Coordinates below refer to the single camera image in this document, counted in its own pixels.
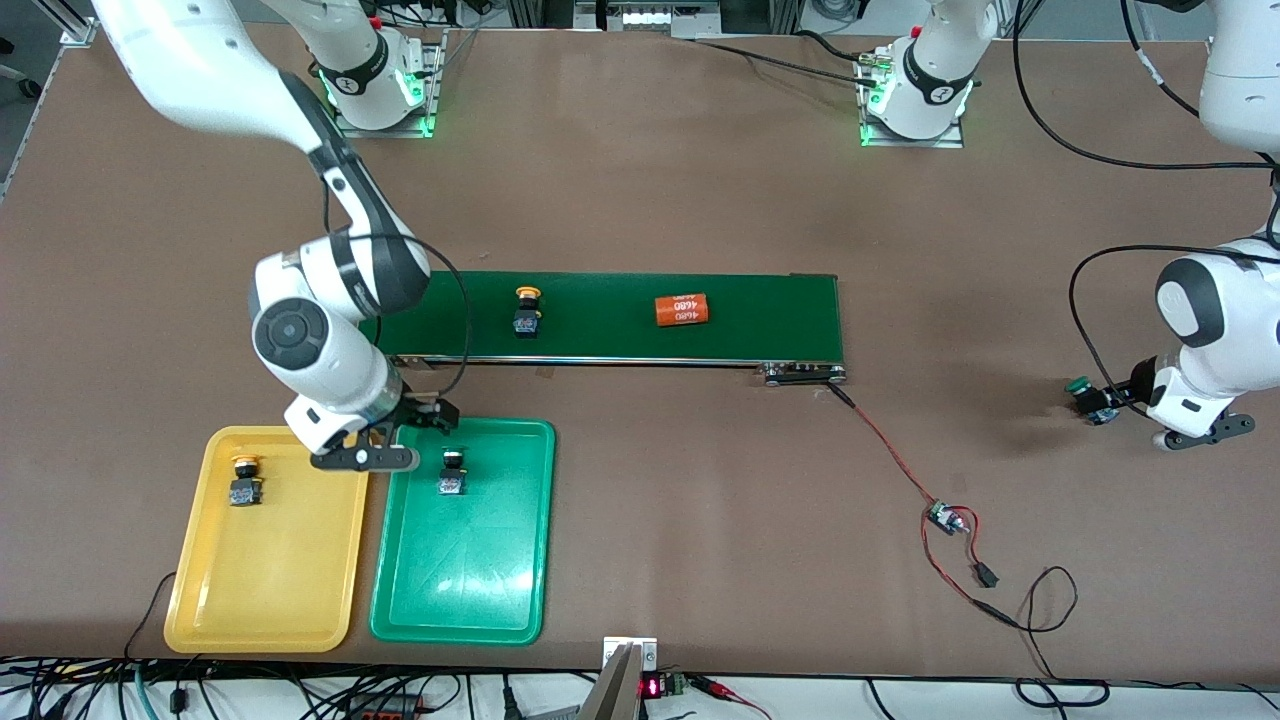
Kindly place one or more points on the green plastic tray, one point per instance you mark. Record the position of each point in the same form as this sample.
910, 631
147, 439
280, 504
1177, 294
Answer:
470, 560

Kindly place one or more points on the green push button switch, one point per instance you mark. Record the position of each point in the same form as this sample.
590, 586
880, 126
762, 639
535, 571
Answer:
1078, 386
452, 482

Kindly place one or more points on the red black power strip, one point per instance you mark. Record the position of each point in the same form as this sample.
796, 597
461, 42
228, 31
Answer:
385, 708

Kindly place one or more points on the orange 4680 cylinder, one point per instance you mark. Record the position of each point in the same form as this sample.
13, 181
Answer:
682, 310

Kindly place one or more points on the red digit display module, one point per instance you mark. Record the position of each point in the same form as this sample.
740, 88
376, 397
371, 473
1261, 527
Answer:
652, 687

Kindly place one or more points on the aluminium corner profile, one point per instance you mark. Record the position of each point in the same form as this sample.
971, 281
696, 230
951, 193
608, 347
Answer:
75, 28

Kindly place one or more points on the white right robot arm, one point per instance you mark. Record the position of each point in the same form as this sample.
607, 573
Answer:
300, 335

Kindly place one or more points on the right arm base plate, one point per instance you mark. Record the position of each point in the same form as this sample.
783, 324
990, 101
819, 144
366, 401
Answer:
435, 80

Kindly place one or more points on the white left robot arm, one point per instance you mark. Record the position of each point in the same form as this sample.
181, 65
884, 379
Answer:
1230, 330

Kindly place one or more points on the yellow push button switch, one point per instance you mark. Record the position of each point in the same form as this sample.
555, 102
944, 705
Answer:
245, 490
527, 320

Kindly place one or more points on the small motor controller board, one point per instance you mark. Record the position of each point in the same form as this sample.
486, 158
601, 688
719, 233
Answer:
940, 517

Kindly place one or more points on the grey metal wedge bar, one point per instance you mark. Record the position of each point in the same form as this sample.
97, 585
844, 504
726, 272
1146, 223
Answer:
612, 695

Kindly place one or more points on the green belt conveyor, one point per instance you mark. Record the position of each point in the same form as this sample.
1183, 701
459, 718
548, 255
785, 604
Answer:
620, 340

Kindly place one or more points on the small metal bracket plate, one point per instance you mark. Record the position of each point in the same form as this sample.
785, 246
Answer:
645, 650

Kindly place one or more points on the yellow plastic tray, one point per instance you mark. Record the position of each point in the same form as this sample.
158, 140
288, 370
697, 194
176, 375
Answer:
265, 560

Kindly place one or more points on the aluminium frame rack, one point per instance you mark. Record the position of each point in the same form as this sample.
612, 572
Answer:
645, 18

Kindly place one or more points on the red clip lead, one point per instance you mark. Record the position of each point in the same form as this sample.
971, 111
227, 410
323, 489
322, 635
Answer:
725, 690

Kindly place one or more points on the red lead with black plug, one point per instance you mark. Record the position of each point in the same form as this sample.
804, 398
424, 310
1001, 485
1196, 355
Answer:
987, 575

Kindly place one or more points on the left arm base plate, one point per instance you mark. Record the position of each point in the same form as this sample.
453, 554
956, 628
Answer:
950, 135

